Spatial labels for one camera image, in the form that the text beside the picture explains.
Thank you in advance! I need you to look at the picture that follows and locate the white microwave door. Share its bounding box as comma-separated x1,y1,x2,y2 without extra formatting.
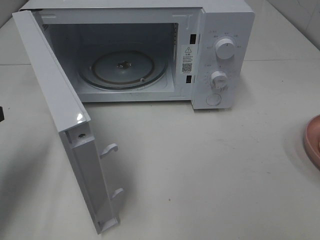
12,10,124,234

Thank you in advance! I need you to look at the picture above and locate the round white door-release button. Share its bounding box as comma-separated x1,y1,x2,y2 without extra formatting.
206,93,222,106

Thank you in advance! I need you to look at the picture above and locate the pink round plate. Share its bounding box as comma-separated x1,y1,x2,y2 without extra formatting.
303,115,320,170

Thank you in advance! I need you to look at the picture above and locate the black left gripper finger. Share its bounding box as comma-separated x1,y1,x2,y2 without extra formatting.
0,106,4,122

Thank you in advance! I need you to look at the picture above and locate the glass microwave turntable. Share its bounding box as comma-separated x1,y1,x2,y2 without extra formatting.
77,42,170,90

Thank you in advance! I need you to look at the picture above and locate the white warning label sticker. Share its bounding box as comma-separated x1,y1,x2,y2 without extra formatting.
180,44,197,75

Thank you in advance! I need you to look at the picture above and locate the white microwave oven body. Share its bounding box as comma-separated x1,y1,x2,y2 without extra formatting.
18,0,255,110

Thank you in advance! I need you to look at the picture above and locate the upper white power knob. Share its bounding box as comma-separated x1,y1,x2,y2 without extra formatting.
214,36,236,60

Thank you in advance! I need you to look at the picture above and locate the white timer knob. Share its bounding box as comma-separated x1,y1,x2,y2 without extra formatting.
210,70,228,89

